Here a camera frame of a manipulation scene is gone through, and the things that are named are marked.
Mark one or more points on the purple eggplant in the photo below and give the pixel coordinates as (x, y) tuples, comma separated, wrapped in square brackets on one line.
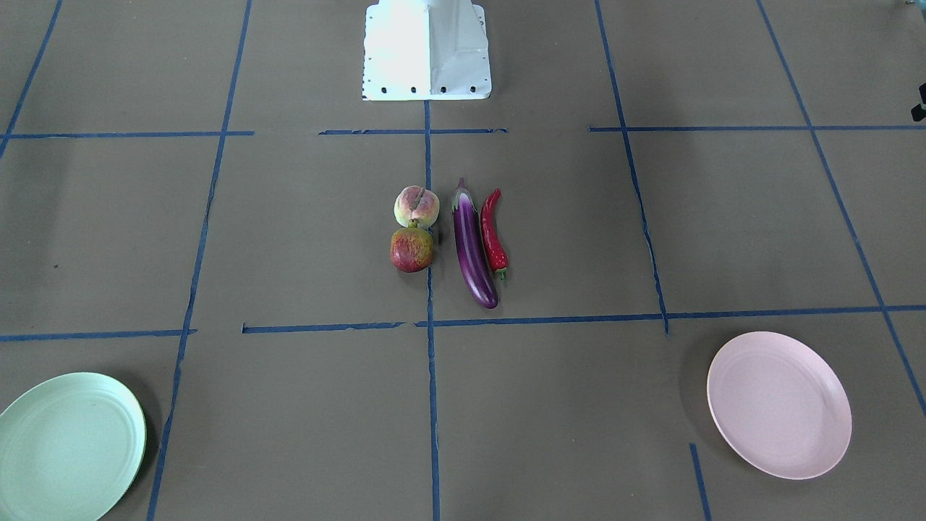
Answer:
[(469, 248)]

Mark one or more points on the red chili pepper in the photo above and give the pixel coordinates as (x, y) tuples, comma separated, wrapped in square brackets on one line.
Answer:
[(495, 253)]

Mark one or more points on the pink green peach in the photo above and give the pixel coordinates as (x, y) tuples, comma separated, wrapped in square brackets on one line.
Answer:
[(417, 204)]

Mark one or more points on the pink plate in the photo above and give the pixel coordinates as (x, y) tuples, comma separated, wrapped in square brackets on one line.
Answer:
[(779, 405)]

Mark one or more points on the green plate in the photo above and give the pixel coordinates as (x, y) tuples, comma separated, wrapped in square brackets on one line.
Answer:
[(70, 448)]

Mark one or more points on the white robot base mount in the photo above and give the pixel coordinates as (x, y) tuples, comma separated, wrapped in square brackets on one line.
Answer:
[(425, 50)]

